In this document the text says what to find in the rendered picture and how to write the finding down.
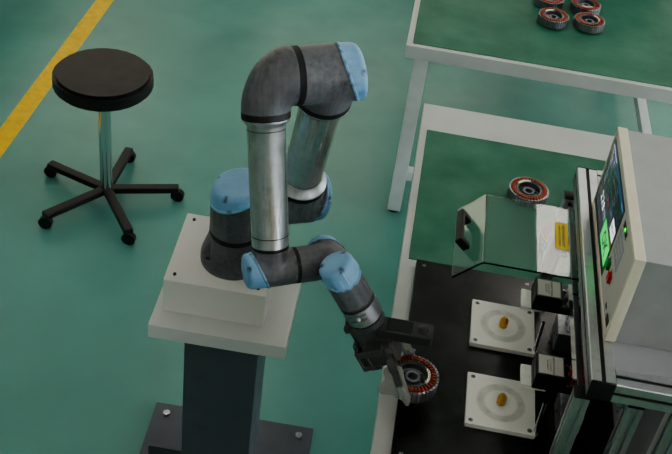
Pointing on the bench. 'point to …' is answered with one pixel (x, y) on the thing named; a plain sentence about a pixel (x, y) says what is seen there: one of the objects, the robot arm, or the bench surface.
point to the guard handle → (462, 229)
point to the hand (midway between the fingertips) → (413, 380)
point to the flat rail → (575, 327)
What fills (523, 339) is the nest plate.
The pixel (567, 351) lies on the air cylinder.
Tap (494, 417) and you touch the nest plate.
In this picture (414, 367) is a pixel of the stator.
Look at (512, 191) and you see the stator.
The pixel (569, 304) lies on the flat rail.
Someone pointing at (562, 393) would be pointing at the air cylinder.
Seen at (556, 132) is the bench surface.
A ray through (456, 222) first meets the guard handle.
